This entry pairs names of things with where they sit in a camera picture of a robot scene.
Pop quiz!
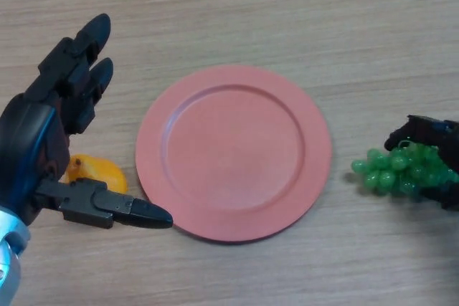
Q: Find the yellow pear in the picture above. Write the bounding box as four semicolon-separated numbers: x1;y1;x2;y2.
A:
59;154;128;194

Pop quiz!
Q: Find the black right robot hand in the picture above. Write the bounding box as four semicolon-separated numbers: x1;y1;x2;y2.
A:
384;115;459;212

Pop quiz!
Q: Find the pink round plate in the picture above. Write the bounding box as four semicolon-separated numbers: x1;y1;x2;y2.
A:
135;64;333;243

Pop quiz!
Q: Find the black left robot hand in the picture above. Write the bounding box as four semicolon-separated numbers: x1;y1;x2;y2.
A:
0;13;174;230

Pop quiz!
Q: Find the green grape bunch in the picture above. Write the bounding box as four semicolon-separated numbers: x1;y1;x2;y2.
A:
350;138;459;198

